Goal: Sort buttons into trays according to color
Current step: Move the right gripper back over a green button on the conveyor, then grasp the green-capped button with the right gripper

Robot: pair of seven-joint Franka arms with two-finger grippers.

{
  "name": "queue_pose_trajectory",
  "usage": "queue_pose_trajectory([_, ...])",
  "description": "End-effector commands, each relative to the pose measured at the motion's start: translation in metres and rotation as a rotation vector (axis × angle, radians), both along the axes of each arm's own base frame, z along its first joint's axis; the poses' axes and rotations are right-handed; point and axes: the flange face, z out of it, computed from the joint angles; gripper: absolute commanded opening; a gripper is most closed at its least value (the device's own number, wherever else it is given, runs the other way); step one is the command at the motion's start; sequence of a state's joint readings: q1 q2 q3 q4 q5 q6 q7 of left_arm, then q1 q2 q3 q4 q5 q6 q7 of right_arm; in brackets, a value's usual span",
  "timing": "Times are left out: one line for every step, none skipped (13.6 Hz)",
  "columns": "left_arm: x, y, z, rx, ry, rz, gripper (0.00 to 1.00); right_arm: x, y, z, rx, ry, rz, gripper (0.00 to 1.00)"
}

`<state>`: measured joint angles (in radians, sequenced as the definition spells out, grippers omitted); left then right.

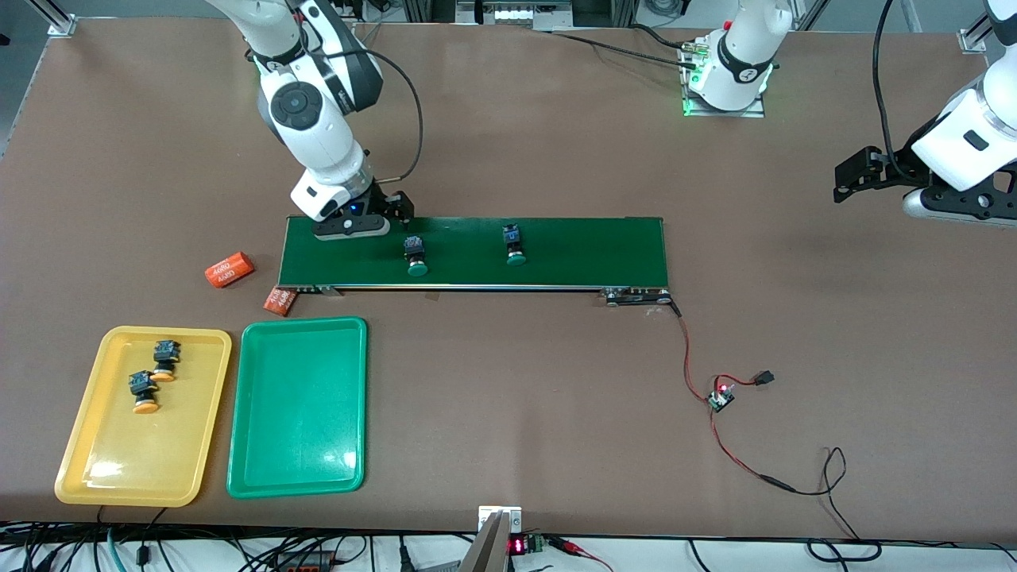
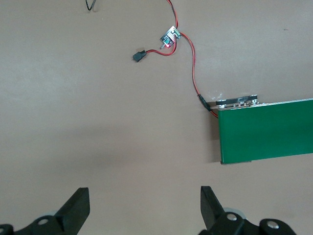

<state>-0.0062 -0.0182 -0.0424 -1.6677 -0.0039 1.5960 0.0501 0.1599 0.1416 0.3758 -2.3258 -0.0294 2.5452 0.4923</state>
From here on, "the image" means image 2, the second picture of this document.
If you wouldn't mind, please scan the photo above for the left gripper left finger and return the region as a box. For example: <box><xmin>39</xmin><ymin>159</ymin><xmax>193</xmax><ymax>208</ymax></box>
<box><xmin>17</xmin><ymin>187</ymin><xmax>90</xmax><ymax>235</ymax></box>

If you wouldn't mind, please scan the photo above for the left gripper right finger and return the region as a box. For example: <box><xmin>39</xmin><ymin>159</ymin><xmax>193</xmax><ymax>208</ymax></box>
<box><xmin>199</xmin><ymin>186</ymin><xmax>247</xmax><ymax>235</ymax></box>

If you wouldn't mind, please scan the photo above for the green conveyor belt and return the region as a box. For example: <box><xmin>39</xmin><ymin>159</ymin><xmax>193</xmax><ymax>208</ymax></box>
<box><xmin>215</xmin><ymin>94</ymin><xmax>313</xmax><ymax>165</ymax></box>

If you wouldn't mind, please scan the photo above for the black connector plug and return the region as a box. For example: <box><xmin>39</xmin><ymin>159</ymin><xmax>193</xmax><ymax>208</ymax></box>
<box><xmin>132</xmin><ymin>48</ymin><xmax>147</xmax><ymax>62</ymax></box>

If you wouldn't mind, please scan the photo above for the small controller circuit board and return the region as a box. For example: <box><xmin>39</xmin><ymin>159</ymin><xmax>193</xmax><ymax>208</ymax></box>
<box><xmin>160</xmin><ymin>25</ymin><xmax>181</xmax><ymax>48</ymax></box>

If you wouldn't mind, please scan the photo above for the red black wire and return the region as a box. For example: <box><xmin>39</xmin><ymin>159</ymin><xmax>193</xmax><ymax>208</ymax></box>
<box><xmin>146</xmin><ymin>0</ymin><xmax>220</xmax><ymax>119</ymax></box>

